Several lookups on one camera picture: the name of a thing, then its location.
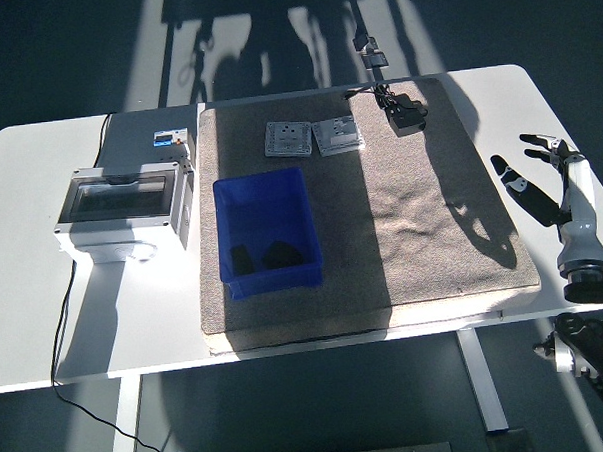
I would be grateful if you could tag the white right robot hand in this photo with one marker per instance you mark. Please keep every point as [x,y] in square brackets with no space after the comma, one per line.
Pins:
[581,209]

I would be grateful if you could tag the black hexagonal nut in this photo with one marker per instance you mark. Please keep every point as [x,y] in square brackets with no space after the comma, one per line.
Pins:
[283,257]
[242,261]

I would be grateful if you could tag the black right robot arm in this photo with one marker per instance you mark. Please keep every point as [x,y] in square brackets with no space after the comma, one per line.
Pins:
[585,293]

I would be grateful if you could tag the blue plastic box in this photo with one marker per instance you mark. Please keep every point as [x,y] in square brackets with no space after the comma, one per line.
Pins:
[284,286]

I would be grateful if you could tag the grey-brown mat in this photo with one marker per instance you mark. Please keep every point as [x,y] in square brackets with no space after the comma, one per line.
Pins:
[433,270]

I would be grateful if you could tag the black power adapter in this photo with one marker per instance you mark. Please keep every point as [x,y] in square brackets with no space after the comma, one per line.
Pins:
[407,121]

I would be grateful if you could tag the white right table leg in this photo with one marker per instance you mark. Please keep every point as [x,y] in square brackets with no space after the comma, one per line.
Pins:
[486,388]

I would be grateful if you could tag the white table leg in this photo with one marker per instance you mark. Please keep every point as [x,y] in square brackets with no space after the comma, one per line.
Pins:
[486,388]
[122,424]

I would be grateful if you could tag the grey square socket plate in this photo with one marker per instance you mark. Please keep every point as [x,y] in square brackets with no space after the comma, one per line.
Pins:
[337,134]
[288,139]

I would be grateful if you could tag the black clamp device on stand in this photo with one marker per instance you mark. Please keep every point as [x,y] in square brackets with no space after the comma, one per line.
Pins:
[371,53]

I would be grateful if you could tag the blue and white circuit breaker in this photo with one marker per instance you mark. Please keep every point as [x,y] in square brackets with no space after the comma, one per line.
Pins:
[170,137]

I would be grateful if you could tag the white left table leg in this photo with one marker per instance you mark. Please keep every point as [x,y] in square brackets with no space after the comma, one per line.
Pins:
[122,424]

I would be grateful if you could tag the grey enclosure with clear lid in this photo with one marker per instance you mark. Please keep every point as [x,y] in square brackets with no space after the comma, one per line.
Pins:
[115,199]

